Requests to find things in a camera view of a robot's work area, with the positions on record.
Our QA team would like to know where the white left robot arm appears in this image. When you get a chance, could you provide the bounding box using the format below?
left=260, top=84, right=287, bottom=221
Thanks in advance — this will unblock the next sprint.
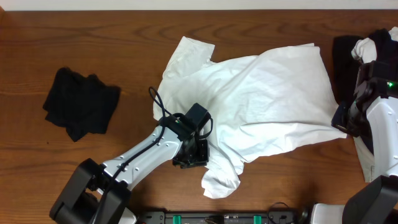
left=49, top=114, right=213, bottom=223

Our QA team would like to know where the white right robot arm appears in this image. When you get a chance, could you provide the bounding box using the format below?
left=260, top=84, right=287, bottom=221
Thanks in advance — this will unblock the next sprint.
left=310, top=61, right=397, bottom=224

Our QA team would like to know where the white garment in pile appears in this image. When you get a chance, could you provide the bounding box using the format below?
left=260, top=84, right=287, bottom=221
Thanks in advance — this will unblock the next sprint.
left=351, top=27, right=397, bottom=63

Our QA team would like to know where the white t-shirt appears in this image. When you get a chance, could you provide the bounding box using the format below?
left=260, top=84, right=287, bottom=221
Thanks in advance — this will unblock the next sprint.
left=158, top=37, right=345, bottom=199

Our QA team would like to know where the folded black garment left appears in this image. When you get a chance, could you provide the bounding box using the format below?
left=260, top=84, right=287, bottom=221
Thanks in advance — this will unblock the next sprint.
left=43, top=67, right=121, bottom=142

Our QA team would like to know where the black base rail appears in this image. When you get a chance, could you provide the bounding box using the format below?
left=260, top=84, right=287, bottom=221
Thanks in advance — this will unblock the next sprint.
left=137, top=209, right=310, bottom=224

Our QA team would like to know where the black garment pile right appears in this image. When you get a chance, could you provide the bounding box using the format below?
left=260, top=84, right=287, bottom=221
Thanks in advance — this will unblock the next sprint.
left=332, top=35, right=397, bottom=105

